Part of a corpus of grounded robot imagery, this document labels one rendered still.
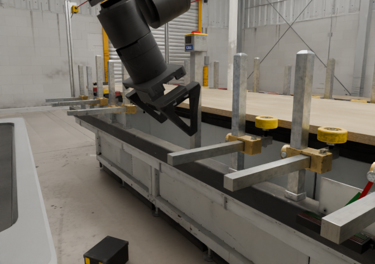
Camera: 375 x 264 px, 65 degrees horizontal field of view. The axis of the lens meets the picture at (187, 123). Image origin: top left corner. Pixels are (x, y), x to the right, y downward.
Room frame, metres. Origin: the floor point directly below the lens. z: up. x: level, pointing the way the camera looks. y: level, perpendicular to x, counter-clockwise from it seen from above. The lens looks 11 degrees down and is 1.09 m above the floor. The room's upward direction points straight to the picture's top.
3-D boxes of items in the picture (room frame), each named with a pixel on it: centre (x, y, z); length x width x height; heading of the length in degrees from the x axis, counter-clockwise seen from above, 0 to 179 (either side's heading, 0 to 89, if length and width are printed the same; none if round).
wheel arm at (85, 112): (1.78, 0.44, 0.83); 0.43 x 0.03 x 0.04; 125
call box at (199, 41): (1.26, -0.04, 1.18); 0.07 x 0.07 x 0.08; 35
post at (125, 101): (1.86, 0.39, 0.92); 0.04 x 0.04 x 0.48; 35
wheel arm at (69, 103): (2.19, 0.73, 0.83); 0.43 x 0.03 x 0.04; 125
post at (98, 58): (2.28, 0.67, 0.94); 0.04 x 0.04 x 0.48; 35
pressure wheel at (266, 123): (1.07, -0.29, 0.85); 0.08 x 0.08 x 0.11
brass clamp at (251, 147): (1.02, -0.20, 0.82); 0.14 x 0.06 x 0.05; 35
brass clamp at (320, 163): (0.82, -0.34, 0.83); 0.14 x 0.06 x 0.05; 35
